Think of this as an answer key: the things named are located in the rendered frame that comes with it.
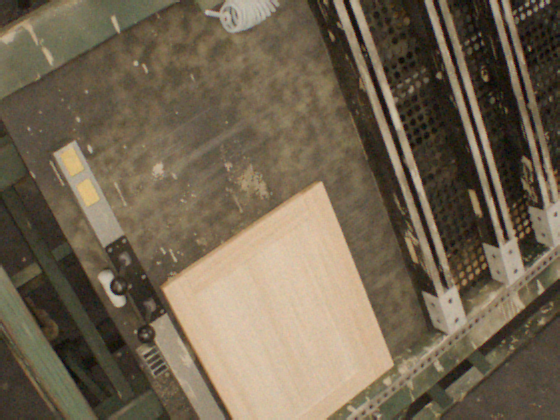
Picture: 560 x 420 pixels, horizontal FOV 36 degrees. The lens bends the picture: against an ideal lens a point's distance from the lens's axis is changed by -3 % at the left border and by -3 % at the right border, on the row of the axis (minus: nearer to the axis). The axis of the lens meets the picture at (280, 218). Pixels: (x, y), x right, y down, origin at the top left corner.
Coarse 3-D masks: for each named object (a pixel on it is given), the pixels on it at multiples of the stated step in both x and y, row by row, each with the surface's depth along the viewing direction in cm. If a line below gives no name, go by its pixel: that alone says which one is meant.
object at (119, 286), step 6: (126, 252) 175; (120, 258) 175; (126, 258) 175; (126, 264) 176; (120, 270) 171; (120, 276) 167; (114, 282) 165; (120, 282) 165; (126, 282) 166; (114, 288) 165; (120, 288) 165; (126, 288) 166; (120, 294) 166
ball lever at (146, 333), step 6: (150, 300) 180; (144, 306) 181; (150, 306) 180; (150, 312) 179; (138, 330) 171; (144, 330) 171; (150, 330) 171; (138, 336) 171; (144, 336) 171; (150, 336) 171; (144, 342) 171
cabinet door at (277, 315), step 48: (240, 240) 193; (288, 240) 200; (336, 240) 207; (192, 288) 190; (240, 288) 196; (288, 288) 203; (336, 288) 211; (192, 336) 193; (240, 336) 200; (288, 336) 207; (336, 336) 214; (240, 384) 202; (288, 384) 210; (336, 384) 218
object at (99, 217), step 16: (64, 144) 166; (80, 160) 167; (64, 176) 167; (80, 176) 168; (80, 208) 172; (96, 208) 171; (96, 224) 172; (112, 224) 174; (96, 240) 176; (112, 240) 175; (160, 320) 185; (160, 336) 186; (176, 336) 188; (176, 352) 189; (176, 368) 190; (192, 368) 192; (192, 384) 193; (192, 400) 194; (208, 400) 196; (208, 416) 197
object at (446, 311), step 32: (320, 0) 189; (352, 0) 187; (352, 32) 189; (352, 64) 193; (352, 96) 201; (384, 96) 198; (384, 128) 200; (384, 160) 206; (416, 192) 210; (416, 224) 212; (416, 256) 219; (448, 288) 223; (448, 320) 226
